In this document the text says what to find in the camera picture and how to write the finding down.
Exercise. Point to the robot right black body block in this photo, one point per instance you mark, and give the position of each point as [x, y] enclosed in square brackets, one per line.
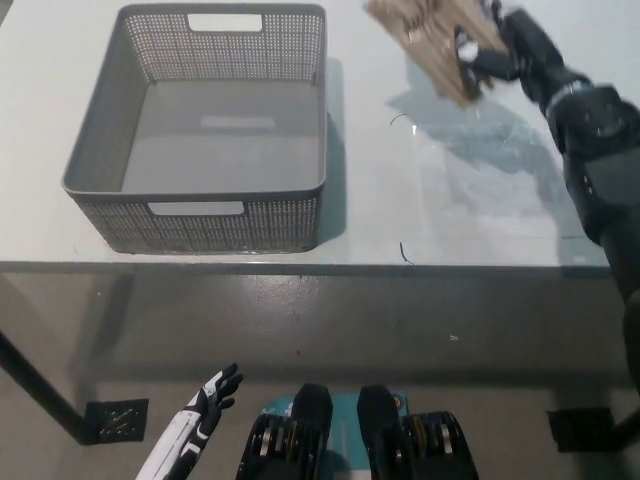
[380, 420]

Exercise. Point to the grey perforated plastic basket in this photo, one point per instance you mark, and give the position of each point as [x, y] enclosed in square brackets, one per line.
[210, 145]

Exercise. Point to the robot left black body block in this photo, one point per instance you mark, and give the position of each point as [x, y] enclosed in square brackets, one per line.
[307, 410]

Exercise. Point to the robot right hand white black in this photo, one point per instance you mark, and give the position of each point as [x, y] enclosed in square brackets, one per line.
[530, 50]

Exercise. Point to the bag of wooden cutlery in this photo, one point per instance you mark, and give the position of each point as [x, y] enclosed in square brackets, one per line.
[425, 45]

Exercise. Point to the black table leg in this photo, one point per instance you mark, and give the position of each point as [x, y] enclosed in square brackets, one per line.
[42, 390]

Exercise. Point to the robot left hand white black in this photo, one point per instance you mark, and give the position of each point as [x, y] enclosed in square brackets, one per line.
[200, 415]

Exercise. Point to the black floor foot plate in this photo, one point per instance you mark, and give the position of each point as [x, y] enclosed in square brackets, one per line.
[117, 420]
[580, 430]

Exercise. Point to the robot black body block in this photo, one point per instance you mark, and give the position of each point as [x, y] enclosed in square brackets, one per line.
[307, 410]
[380, 420]

